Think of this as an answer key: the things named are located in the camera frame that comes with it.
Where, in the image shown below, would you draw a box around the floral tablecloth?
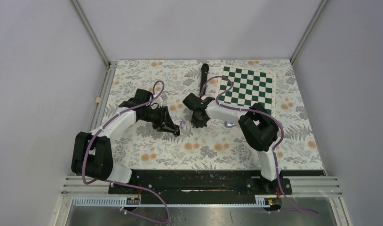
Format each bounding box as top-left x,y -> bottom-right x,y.
103,59 -> 324,170

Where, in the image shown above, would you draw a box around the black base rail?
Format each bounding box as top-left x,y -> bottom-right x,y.
99,169 -> 309,205

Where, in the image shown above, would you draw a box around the black microphone orange end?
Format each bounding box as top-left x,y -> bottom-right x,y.
199,63 -> 209,97

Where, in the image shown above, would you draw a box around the black earbud charging case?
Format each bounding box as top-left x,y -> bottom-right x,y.
173,126 -> 180,137

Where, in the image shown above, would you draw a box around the green white chessboard mat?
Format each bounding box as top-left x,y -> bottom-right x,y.
215,65 -> 276,116

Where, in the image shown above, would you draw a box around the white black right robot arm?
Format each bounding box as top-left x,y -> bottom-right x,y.
183,93 -> 281,194

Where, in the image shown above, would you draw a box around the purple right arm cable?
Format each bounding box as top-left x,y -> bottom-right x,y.
199,75 -> 321,219

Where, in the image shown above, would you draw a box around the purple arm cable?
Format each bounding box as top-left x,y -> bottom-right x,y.
199,75 -> 321,219
81,80 -> 171,225

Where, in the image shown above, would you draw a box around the silver computer mouse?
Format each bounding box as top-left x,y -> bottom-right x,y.
224,121 -> 236,128

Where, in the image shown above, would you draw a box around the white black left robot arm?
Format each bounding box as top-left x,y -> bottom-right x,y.
71,89 -> 180,194

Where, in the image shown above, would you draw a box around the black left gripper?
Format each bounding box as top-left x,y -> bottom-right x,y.
141,105 -> 177,133

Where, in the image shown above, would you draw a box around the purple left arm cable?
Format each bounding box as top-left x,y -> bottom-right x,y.
81,80 -> 171,225

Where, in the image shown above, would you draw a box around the purple clip earbuds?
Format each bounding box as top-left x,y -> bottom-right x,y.
179,121 -> 186,129

